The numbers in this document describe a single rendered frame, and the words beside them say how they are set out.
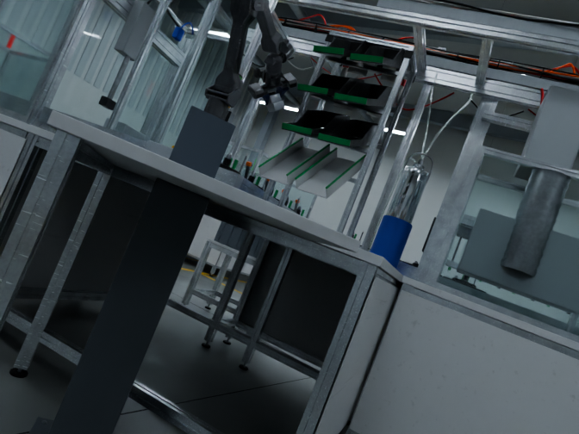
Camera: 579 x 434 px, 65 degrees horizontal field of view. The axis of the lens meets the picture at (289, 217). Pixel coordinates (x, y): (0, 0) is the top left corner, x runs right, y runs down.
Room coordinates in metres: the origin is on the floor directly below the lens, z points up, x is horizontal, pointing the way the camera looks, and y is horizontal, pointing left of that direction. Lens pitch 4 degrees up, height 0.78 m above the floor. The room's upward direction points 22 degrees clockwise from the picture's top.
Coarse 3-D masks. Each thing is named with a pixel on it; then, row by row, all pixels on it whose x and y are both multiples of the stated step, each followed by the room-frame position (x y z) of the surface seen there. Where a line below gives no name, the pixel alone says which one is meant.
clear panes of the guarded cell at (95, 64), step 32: (32, 0) 2.03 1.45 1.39; (64, 0) 1.96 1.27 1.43; (0, 32) 2.07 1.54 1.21; (32, 32) 2.00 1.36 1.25; (64, 32) 1.93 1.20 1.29; (96, 32) 2.60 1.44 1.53; (0, 64) 2.03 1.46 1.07; (32, 64) 1.97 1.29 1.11; (96, 64) 2.69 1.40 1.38; (128, 64) 2.89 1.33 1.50; (0, 96) 2.00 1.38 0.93; (32, 96) 1.94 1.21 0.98; (64, 96) 2.58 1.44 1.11; (96, 96) 2.78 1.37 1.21
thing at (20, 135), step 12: (0, 120) 1.93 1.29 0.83; (12, 120) 1.90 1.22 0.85; (0, 132) 1.92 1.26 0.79; (12, 132) 1.92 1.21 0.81; (24, 132) 1.88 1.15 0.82; (0, 144) 1.91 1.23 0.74; (12, 144) 1.89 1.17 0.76; (24, 144) 1.87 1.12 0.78; (0, 156) 1.90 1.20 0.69; (12, 156) 1.88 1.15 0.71; (0, 168) 1.89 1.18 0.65; (12, 168) 1.87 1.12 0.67; (0, 180) 1.88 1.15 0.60; (0, 192) 1.87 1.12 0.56
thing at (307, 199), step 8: (240, 152) 6.89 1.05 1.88; (248, 152) 6.83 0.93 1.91; (256, 152) 6.76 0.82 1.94; (240, 160) 6.87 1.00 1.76; (248, 160) 6.80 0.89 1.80; (264, 160) 6.85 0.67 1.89; (248, 176) 6.75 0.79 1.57; (256, 176) 6.81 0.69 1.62; (280, 184) 7.46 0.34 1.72; (280, 192) 7.54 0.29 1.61; (296, 192) 8.00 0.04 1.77; (304, 192) 8.24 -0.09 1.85; (304, 200) 8.34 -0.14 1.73; (312, 200) 8.59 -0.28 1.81; (304, 208) 8.45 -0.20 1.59; (304, 216) 8.55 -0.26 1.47
